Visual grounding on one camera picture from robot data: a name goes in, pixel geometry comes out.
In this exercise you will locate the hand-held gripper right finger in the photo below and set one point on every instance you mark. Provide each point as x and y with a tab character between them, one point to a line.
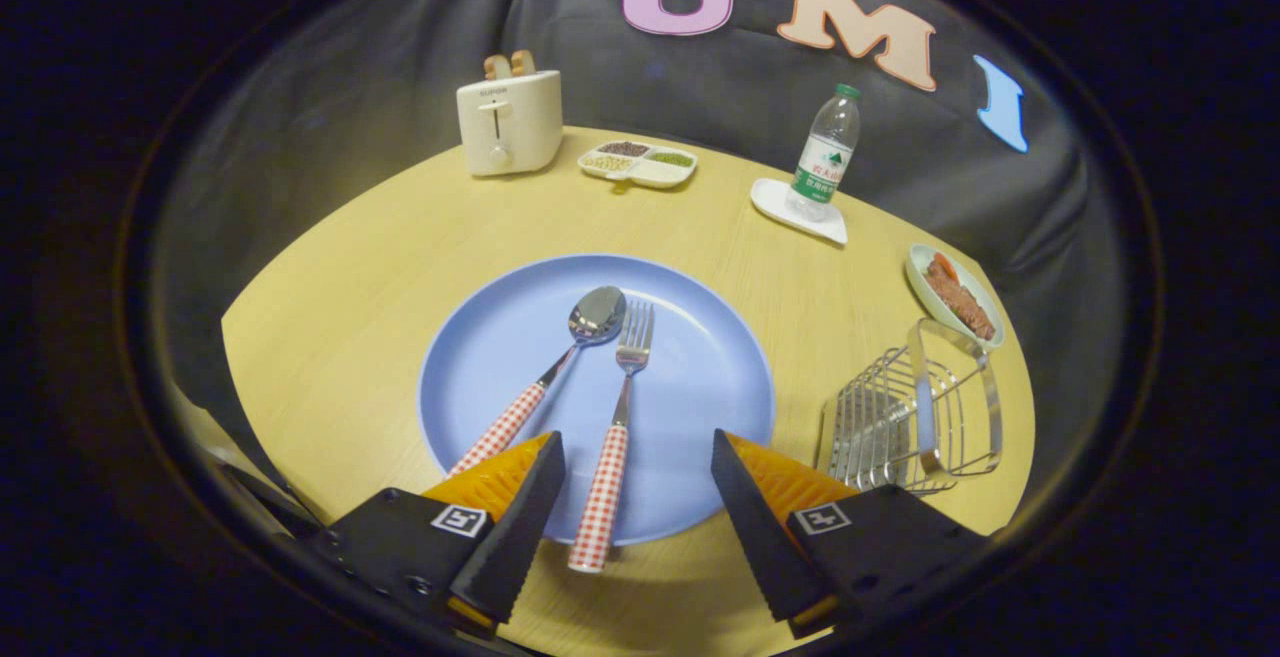
755	527

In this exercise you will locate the toast bread slice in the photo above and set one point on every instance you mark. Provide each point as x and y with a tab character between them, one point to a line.
497	67
523	62

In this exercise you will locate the clear water bottle green cap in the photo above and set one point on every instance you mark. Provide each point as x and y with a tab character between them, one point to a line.
825	162

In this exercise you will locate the white divided snack dish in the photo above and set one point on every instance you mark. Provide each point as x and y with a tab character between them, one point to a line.
655	173

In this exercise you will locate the white square coaster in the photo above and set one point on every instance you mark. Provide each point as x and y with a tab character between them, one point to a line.
775	202

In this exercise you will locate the blue round plate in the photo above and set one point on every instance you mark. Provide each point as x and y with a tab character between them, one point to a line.
700	387

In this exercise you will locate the cream toaster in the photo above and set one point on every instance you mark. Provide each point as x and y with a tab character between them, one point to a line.
525	132

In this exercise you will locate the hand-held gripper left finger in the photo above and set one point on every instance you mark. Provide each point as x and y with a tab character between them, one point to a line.
520	527

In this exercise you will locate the brown meat slices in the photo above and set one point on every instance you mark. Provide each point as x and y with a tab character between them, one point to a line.
960	302

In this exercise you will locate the pale green oval dish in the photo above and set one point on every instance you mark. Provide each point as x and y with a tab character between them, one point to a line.
922	282

